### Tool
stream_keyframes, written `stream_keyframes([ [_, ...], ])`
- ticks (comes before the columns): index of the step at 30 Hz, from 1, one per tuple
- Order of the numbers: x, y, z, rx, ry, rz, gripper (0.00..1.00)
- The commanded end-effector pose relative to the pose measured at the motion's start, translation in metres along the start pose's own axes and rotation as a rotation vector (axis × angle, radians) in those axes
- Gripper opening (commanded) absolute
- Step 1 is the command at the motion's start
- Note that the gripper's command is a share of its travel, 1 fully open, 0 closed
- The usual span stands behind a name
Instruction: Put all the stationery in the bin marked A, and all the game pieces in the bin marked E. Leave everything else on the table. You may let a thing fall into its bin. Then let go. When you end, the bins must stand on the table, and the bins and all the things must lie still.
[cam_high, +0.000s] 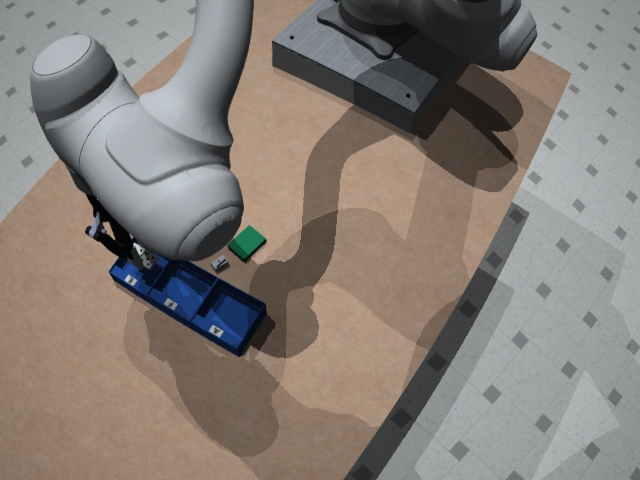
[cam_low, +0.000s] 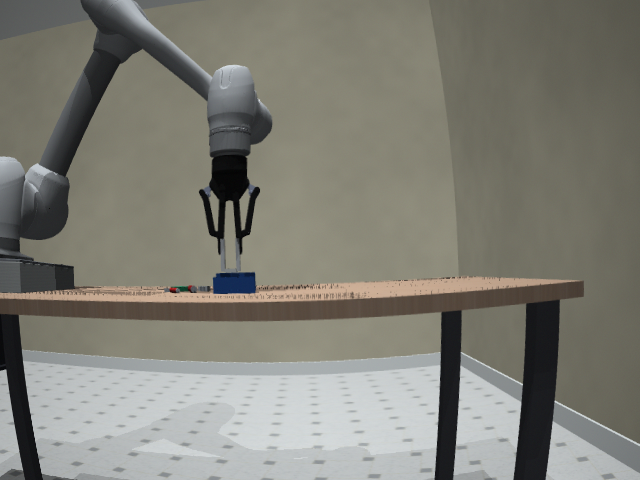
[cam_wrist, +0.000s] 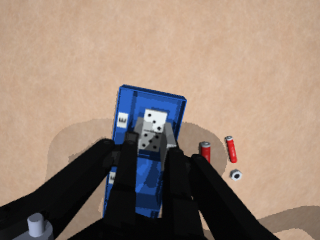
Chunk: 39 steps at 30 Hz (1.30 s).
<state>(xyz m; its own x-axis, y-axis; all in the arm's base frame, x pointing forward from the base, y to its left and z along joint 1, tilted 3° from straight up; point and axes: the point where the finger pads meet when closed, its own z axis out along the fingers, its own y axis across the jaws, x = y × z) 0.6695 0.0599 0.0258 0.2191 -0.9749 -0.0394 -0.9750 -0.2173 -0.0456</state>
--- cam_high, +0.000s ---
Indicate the green square block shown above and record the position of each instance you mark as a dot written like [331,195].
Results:
[246,243]

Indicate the white domino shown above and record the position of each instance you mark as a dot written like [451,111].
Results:
[148,259]

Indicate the blue rack of bins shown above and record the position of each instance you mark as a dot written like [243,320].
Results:
[224,315]

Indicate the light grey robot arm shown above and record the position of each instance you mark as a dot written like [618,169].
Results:
[160,164]

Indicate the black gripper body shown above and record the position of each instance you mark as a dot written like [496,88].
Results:
[104,216]

